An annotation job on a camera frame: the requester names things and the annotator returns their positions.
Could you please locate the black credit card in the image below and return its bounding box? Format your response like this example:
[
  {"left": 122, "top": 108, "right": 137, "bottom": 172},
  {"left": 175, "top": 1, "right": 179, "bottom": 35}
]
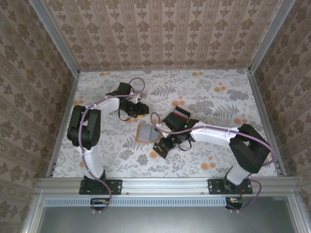
[{"left": 153, "top": 142, "right": 171, "bottom": 160}]

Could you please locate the orange leather card holder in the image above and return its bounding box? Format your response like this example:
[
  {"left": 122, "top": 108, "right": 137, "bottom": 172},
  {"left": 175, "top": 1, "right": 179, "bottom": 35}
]
[{"left": 135, "top": 124, "right": 163, "bottom": 144}]

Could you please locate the clear acrylic card stand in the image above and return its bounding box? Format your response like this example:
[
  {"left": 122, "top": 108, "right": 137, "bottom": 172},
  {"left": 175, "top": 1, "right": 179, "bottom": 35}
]
[{"left": 171, "top": 105, "right": 193, "bottom": 122}]

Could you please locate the floral patterned table cover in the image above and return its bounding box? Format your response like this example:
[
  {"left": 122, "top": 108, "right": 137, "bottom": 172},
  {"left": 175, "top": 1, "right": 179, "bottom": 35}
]
[{"left": 51, "top": 69, "right": 279, "bottom": 178}]

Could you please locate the grey metal sheet panel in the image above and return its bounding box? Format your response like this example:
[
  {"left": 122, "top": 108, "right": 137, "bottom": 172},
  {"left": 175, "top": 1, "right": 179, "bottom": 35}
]
[{"left": 36, "top": 206, "right": 296, "bottom": 233}]

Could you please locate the black connector box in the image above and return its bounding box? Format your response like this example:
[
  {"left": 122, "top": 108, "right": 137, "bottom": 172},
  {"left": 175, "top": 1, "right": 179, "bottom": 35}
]
[
  {"left": 225, "top": 197, "right": 244, "bottom": 209},
  {"left": 90, "top": 197, "right": 110, "bottom": 207}
]

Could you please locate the thin black left gripper cable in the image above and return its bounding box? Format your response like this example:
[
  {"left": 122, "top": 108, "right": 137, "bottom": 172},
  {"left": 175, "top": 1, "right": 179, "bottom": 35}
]
[{"left": 116, "top": 109, "right": 134, "bottom": 122}]

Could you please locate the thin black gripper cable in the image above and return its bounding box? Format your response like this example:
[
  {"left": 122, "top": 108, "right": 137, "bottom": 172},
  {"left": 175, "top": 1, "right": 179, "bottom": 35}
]
[
  {"left": 116, "top": 109, "right": 134, "bottom": 122},
  {"left": 177, "top": 139, "right": 193, "bottom": 152}
]

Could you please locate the thin black right gripper cable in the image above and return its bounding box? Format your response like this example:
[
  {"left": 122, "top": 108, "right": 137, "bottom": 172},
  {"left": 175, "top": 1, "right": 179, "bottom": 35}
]
[{"left": 177, "top": 139, "right": 193, "bottom": 152}]

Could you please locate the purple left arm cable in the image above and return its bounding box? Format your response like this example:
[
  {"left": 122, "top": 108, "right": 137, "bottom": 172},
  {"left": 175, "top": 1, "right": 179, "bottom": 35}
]
[{"left": 72, "top": 77, "right": 146, "bottom": 216}]

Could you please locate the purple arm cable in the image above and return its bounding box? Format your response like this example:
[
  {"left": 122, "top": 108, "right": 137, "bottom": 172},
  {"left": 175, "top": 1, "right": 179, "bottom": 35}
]
[
  {"left": 72, "top": 77, "right": 146, "bottom": 216},
  {"left": 150, "top": 111, "right": 277, "bottom": 215}
]

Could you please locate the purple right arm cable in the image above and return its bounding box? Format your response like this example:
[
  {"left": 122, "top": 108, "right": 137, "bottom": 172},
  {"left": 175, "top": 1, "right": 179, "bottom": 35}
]
[{"left": 150, "top": 111, "right": 277, "bottom": 215}]

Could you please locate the long aluminium table rail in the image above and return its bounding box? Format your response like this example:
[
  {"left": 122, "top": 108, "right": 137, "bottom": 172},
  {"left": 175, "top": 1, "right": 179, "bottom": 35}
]
[{"left": 36, "top": 177, "right": 298, "bottom": 195}]

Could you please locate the thin aluminium wall rail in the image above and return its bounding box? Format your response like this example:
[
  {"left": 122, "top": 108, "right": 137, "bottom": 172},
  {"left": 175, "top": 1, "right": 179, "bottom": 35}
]
[{"left": 79, "top": 67, "right": 251, "bottom": 72}]

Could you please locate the grey slotted cable duct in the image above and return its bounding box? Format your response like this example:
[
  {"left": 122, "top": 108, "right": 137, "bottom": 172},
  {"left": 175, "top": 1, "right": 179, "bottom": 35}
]
[{"left": 45, "top": 197, "right": 228, "bottom": 207}]

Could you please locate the aluminium side rail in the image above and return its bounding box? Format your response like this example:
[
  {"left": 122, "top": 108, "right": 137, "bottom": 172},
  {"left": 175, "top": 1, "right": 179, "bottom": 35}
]
[
  {"left": 46, "top": 71, "right": 81, "bottom": 178},
  {"left": 246, "top": 69, "right": 287, "bottom": 177}
]

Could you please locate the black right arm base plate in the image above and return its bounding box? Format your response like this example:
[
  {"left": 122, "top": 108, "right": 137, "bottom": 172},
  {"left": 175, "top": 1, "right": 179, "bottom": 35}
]
[{"left": 208, "top": 179, "right": 253, "bottom": 196}]

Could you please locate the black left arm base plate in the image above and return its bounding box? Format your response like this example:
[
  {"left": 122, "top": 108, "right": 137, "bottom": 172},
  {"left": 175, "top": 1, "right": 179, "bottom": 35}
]
[{"left": 79, "top": 179, "right": 122, "bottom": 196}]

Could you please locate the aluminium frame post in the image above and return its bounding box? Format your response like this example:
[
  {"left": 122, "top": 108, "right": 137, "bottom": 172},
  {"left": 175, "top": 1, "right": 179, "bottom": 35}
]
[
  {"left": 248, "top": 0, "right": 297, "bottom": 73},
  {"left": 28, "top": 0, "right": 81, "bottom": 75}
]

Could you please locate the aluminium frame bar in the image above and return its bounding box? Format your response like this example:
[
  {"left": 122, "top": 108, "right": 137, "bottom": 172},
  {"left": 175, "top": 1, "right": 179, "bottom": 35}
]
[
  {"left": 23, "top": 191, "right": 46, "bottom": 233},
  {"left": 288, "top": 191, "right": 306, "bottom": 233}
]

